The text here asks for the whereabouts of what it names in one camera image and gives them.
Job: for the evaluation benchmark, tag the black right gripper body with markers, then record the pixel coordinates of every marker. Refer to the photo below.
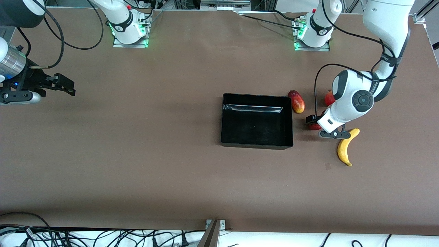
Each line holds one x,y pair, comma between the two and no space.
31,79

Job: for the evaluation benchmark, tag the red apple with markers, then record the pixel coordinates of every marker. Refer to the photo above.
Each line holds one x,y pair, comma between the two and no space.
313,127

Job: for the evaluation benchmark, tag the black plastic box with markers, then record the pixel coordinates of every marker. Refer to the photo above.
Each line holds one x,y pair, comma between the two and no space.
257,127

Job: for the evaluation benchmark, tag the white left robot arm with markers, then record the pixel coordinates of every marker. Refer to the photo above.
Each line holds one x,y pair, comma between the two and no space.
384,17

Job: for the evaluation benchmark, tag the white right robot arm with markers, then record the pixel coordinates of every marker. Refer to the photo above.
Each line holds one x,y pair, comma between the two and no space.
123,24

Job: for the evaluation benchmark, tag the yellow banana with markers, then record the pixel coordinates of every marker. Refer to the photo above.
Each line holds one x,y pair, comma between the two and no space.
343,147

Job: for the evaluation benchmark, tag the red pomegranate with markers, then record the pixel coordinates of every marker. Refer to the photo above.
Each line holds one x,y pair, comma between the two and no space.
329,98

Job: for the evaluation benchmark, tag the red yellow mango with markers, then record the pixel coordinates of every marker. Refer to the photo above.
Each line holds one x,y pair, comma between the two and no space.
296,102

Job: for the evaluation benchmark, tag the grey power strip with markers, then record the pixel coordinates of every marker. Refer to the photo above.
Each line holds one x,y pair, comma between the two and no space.
224,5

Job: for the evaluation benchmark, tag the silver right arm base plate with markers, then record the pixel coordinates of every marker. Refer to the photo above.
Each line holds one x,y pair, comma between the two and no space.
118,43

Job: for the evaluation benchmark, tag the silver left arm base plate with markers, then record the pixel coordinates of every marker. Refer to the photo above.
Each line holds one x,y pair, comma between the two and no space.
325,48

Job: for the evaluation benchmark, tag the metal table bracket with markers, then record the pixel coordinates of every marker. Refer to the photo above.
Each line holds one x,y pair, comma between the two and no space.
213,233

